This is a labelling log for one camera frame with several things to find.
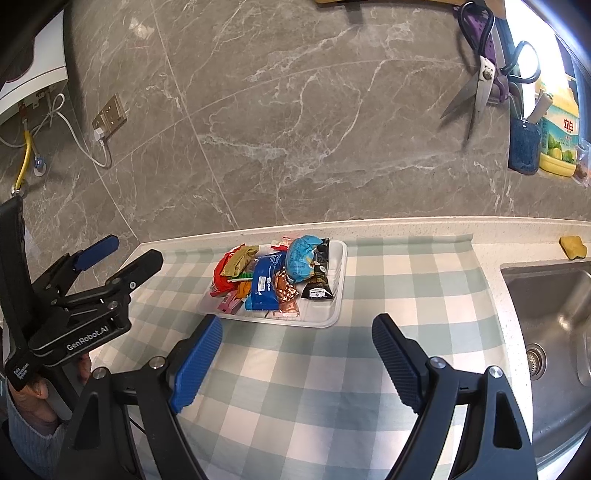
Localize cream knife handle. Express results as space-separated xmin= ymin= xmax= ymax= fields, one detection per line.
xmin=526 ymin=90 xmax=555 ymax=125

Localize green-white checked tablecloth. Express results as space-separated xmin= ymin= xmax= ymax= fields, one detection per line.
xmin=90 ymin=234 xmax=532 ymax=480

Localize white plastic tray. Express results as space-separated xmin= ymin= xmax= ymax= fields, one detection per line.
xmin=197 ymin=239 xmax=348 ymax=328

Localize yellow hose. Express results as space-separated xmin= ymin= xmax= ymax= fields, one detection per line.
xmin=11 ymin=129 xmax=35 ymax=192

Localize yellow sponge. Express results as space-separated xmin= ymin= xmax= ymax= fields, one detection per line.
xmin=558 ymin=234 xmax=588 ymax=261

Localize teal round snack packet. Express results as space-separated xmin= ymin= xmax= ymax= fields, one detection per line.
xmin=284 ymin=234 xmax=321 ymax=284

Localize white water heater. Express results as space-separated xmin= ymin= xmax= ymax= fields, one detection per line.
xmin=0 ymin=9 xmax=70 ymax=125

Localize blue container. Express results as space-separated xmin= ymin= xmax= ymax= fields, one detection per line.
xmin=508 ymin=117 xmax=542 ymax=175

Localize clear jar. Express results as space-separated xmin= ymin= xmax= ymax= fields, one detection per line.
xmin=575 ymin=141 xmax=591 ymax=181

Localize person's left hand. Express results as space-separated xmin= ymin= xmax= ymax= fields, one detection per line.
xmin=10 ymin=352 xmax=92 ymax=426

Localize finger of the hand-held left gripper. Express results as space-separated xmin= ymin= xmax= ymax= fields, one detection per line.
xmin=30 ymin=234 xmax=120 ymax=301
xmin=51 ymin=249 xmax=164 ymax=310

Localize white plug and cable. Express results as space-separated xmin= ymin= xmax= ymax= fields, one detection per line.
xmin=0 ymin=92 xmax=112 ymax=169

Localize long black snack packet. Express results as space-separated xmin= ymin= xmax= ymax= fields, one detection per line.
xmin=300 ymin=237 xmax=334 ymax=302

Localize dark blue cake packet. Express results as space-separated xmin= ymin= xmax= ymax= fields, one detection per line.
xmin=244 ymin=251 xmax=289 ymax=311

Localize kitchen scissors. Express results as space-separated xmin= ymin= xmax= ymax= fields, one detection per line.
xmin=440 ymin=0 xmax=541 ymax=141

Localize pink snack packet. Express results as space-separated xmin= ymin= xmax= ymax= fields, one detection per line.
xmin=217 ymin=293 xmax=245 ymax=315

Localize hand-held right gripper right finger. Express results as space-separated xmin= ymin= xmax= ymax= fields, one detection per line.
xmin=372 ymin=313 xmax=539 ymax=480

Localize brass wall socket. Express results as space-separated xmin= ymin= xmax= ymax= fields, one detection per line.
xmin=91 ymin=93 xmax=127 ymax=139

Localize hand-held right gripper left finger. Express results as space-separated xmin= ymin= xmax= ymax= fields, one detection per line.
xmin=55 ymin=314 xmax=225 ymax=480

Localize steel sink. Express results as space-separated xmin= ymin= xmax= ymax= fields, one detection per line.
xmin=501 ymin=261 xmax=591 ymax=462

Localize gold snack packet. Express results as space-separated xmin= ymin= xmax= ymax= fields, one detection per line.
xmin=224 ymin=244 xmax=260 ymax=278

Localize small pink-white snack packet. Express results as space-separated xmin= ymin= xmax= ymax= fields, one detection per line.
xmin=270 ymin=300 xmax=301 ymax=319

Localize person's left forearm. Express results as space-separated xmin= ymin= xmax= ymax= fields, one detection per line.
xmin=2 ymin=397 xmax=65 ymax=444

